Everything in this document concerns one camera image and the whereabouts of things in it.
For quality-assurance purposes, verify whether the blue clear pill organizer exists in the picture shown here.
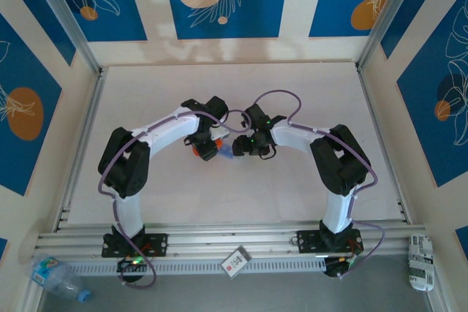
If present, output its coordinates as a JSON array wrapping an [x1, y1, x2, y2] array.
[[218, 143, 242, 161]]

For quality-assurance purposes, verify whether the orange pill bottle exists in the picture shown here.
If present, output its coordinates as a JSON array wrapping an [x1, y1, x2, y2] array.
[[192, 138, 224, 159]]

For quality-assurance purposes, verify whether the small white card box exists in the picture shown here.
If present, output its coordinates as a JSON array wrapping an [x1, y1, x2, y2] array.
[[221, 246, 253, 278]]

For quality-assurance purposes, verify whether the black left controller board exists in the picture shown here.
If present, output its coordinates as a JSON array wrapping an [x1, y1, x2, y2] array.
[[116, 255, 149, 275]]

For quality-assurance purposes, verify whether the black controller board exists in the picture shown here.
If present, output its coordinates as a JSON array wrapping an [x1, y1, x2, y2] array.
[[116, 255, 149, 275], [323, 255, 358, 278]]

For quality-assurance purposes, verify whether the black right controller board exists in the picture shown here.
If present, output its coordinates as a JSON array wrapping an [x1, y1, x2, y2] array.
[[323, 255, 358, 278]]

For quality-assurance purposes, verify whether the clear plastic water bottle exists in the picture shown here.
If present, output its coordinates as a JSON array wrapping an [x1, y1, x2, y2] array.
[[26, 253, 92, 304]]

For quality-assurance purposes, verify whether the newspaper wrapped package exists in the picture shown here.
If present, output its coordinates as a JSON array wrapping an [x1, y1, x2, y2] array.
[[406, 233, 436, 293]]

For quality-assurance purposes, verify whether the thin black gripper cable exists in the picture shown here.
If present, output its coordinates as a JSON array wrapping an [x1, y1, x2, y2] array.
[[257, 143, 277, 160]]

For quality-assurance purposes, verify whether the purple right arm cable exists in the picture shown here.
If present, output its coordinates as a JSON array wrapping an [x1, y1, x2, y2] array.
[[241, 88, 380, 282]]

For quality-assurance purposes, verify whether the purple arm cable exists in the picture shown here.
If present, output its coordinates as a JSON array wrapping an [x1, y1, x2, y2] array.
[[98, 108, 253, 289], [241, 88, 380, 282]]

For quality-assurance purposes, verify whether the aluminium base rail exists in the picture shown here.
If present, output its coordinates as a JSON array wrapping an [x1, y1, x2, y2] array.
[[34, 220, 427, 258]]

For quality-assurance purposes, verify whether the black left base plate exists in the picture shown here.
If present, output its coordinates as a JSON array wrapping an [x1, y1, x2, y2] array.
[[101, 233, 170, 259]]

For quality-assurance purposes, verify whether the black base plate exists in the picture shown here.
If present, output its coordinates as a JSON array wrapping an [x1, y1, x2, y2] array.
[[296, 229, 363, 254], [101, 233, 170, 259]]

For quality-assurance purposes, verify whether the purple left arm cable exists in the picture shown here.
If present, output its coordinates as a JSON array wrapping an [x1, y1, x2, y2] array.
[[98, 108, 253, 289]]

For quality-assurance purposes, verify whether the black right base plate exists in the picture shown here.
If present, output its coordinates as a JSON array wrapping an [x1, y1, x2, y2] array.
[[296, 229, 363, 254]]

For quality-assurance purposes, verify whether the grey slotted cable duct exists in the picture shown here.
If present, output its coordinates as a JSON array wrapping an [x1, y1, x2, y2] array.
[[65, 256, 410, 276]]

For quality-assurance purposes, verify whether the aluminium side rail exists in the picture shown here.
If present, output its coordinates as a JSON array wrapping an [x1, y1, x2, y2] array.
[[54, 66, 107, 232], [356, 65, 412, 225]]

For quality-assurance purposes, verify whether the aluminium frame post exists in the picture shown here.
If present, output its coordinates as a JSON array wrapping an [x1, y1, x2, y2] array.
[[358, 0, 420, 70], [27, 0, 102, 74]]

